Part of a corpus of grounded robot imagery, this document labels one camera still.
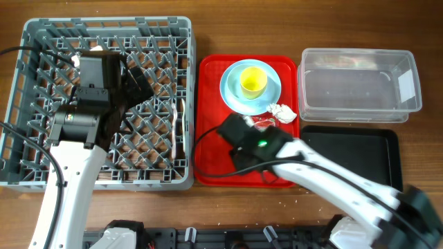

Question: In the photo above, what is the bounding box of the red snack wrapper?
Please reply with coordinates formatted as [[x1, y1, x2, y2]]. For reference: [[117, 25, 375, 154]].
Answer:
[[243, 116, 278, 131]]

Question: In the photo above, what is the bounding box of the white plastic fork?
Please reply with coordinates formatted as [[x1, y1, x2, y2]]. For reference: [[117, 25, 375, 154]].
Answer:
[[171, 102, 178, 159]]

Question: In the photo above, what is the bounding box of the white napkin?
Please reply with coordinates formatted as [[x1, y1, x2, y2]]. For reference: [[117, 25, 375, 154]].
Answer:
[[266, 104, 297, 124]]

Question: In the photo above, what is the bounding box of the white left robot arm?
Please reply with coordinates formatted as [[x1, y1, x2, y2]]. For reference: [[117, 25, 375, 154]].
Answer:
[[29, 50, 154, 248]]

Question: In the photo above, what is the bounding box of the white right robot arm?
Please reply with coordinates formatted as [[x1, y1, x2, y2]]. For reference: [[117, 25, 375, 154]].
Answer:
[[217, 113, 442, 248]]

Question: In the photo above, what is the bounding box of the grey dishwasher rack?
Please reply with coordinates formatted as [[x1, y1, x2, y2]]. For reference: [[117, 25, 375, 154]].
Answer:
[[1, 16, 196, 192]]

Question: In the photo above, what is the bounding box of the black waste tray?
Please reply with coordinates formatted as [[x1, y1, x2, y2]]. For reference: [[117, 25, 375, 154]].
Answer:
[[301, 126, 404, 192]]

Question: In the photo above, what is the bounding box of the red plastic tray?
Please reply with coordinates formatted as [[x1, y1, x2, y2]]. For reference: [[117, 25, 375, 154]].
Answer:
[[195, 54, 298, 188]]

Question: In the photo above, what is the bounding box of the mint green bowl on plate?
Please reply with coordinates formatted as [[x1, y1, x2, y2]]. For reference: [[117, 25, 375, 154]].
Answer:
[[225, 60, 281, 106]]

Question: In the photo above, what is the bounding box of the yellow plastic cup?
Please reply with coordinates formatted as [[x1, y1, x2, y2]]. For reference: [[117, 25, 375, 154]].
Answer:
[[239, 66, 268, 100]]

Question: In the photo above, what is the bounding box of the light blue plate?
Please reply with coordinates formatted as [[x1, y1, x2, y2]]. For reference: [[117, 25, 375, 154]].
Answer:
[[219, 59, 282, 116]]

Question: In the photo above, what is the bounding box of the clear plastic bin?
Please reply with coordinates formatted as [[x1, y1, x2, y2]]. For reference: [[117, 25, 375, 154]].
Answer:
[[298, 48, 422, 123]]

